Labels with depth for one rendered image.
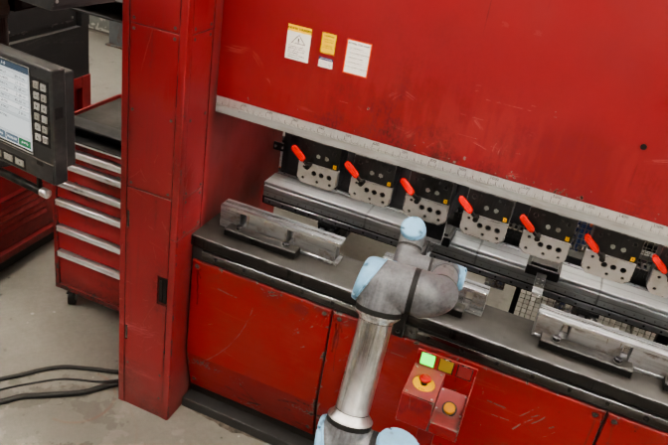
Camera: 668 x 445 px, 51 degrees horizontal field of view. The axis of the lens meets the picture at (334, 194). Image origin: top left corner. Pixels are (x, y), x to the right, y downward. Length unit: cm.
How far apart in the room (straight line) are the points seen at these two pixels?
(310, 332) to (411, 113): 92
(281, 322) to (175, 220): 55
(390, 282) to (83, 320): 229
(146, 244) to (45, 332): 109
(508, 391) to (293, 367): 82
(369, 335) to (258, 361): 119
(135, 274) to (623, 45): 188
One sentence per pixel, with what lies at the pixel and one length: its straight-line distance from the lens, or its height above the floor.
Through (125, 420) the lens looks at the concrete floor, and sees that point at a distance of 320.
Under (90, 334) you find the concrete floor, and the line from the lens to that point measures 363.
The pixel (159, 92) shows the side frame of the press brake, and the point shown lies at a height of 144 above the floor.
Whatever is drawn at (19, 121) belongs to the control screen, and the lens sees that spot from 228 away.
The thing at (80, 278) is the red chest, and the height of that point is 22.
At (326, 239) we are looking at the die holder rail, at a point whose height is 97.
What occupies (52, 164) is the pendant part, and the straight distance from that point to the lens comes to 222.
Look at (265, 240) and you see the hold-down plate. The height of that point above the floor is 91.
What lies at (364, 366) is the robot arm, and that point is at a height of 116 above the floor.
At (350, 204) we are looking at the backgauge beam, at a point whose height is 98.
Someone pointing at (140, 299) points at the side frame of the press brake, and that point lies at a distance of 288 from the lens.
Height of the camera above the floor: 228
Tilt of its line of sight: 27 degrees down
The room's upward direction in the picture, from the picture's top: 9 degrees clockwise
